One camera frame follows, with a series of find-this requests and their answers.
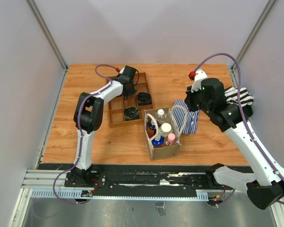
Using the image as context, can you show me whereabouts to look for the blue white striped cloth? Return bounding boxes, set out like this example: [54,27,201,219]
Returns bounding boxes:
[173,100,200,135]

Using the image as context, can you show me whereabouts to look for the wooden compartment tray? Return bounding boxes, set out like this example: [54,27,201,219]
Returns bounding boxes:
[108,72,153,128]

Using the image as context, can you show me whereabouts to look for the clear bottle white cap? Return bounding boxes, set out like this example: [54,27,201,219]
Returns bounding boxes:
[154,109,167,119]

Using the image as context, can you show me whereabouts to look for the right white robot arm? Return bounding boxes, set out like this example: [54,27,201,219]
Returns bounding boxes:
[185,78,284,210]

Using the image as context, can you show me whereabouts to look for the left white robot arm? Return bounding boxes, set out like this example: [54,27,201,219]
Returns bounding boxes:
[71,64,139,187]

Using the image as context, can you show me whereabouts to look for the beige canvas bag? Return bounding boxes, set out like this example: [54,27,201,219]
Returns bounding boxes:
[143,107,182,161]

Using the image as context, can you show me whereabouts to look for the dark blue rolled sock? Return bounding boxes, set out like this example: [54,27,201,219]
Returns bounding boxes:
[137,92,152,106]

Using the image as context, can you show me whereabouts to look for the dark rolled sock yellow pattern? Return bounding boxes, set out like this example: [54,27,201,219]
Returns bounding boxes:
[124,106,140,121]

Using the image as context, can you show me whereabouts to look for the black white striped cloth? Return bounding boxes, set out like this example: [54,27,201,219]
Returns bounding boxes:
[224,87,254,107]

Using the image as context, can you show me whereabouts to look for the green bottle white cap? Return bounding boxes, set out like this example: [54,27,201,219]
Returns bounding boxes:
[159,122,173,138]

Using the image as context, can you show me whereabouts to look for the pink cap bottle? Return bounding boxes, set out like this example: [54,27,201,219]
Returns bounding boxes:
[162,133,176,147]

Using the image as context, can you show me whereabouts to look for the blue cap bottle back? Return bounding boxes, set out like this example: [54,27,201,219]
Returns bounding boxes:
[148,120,156,133]

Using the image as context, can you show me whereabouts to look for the blue cap bottle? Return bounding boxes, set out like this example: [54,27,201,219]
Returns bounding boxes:
[148,120,156,133]
[151,136,164,148]

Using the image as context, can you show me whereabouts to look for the blue cap bottle front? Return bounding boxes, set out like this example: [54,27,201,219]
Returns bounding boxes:
[151,136,164,148]

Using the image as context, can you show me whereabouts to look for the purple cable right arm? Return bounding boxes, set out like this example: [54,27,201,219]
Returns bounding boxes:
[194,52,284,209]

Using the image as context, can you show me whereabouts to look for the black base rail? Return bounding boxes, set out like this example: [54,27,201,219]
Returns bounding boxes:
[37,163,254,197]

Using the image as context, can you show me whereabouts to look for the white slotted cable duct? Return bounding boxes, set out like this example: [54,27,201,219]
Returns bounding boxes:
[30,189,209,201]

